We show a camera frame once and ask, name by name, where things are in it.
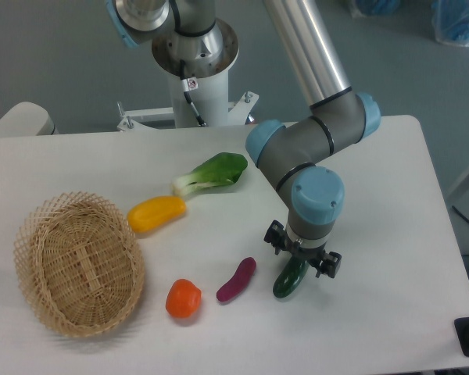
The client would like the white chair back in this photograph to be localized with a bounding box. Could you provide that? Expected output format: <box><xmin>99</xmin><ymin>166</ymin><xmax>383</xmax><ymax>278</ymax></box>
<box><xmin>0</xmin><ymin>102</ymin><xmax>59</xmax><ymax>138</ymax></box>

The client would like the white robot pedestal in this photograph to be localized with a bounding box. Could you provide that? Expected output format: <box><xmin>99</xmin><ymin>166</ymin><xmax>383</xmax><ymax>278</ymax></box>
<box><xmin>118</xmin><ymin>19</ymin><xmax>260</xmax><ymax>131</ymax></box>

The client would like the woven wicker basket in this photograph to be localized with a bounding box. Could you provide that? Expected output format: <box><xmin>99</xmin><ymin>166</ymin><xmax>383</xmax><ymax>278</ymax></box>
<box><xmin>13</xmin><ymin>191</ymin><xmax>145</xmax><ymax>338</ymax></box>

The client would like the dark green cucumber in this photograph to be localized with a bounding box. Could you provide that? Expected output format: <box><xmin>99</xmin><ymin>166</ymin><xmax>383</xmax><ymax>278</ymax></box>
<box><xmin>273</xmin><ymin>256</ymin><xmax>309</xmax><ymax>298</ymax></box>

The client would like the purple eggplant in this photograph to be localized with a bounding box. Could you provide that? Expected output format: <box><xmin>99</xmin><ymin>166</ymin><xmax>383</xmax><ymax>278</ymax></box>
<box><xmin>216</xmin><ymin>257</ymin><xmax>256</xmax><ymax>303</ymax></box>

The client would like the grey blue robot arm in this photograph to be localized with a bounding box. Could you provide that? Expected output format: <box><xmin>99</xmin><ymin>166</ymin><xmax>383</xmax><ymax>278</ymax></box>
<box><xmin>106</xmin><ymin>1</ymin><xmax>381</xmax><ymax>277</ymax></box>

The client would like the blue plastic bag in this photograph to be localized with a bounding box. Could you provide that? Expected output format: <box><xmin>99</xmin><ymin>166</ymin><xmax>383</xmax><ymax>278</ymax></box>
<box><xmin>349</xmin><ymin>0</ymin><xmax>401</xmax><ymax>16</ymax></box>
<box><xmin>431</xmin><ymin>0</ymin><xmax>469</xmax><ymax>47</ymax></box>

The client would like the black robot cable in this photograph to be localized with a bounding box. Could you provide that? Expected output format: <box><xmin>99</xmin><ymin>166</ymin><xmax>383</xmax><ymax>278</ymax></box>
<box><xmin>178</xmin><ymin>59</ymin><xmax>208</xmax><ymax>127</ymax></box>

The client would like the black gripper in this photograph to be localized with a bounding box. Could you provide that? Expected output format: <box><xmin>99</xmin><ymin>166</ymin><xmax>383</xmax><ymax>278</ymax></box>
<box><xmin>263</xmin><ymin>220</ymin><xmax>342</xmax><ymax>278</ymax></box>

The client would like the yellow bell pepper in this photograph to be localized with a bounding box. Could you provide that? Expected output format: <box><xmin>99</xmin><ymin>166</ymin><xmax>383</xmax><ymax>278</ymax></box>
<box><xmin>127</xmin><ymin>196</ymin><xmax>187</xmax><ymax>234</ymax></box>

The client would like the green bok choy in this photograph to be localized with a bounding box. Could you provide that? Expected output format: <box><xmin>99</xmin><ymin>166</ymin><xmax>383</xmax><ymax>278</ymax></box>
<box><xmin>172</xmin><ymin>152</ymin><xmax>248</xmax><ymax>197</ymax></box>

